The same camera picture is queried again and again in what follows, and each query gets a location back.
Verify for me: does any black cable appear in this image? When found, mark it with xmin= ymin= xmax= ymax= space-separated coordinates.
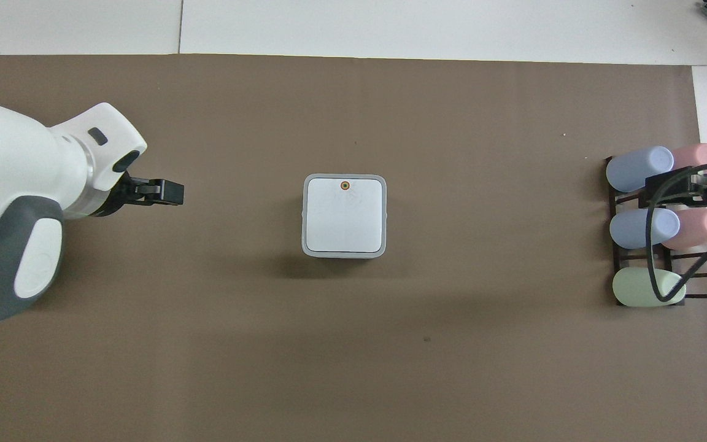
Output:
xmin=646 ymin=160 xmax=707 ymax=303

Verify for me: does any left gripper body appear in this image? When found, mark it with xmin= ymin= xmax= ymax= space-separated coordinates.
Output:
xmin=96 ymin=173 xmax=147 ymax=218

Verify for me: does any blue cup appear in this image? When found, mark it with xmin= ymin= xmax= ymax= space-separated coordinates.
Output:
xmin=609 ymin=207 xmax=681 ymax=250
xmin=606 ymin=145 xmax=675 ymax=193

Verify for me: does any white square trash can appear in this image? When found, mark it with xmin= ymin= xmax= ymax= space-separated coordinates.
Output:
xmin=301 ymin=174 xmax=388 ymax=259

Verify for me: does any black wire cup rack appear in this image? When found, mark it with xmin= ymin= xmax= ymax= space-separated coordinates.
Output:
xmin=605 ymin=156 xmax=707 ymax=307

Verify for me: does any pink cup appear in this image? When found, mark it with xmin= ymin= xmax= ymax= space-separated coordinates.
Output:
xmin=660 ymin=207 xmax=707 ymax=250
xmin=666 ymin=143 xmax=707 ymax=177

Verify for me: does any green cup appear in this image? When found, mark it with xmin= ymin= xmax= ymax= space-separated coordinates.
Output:
xmin=612 ymin=268 xmax=687 ymax=308

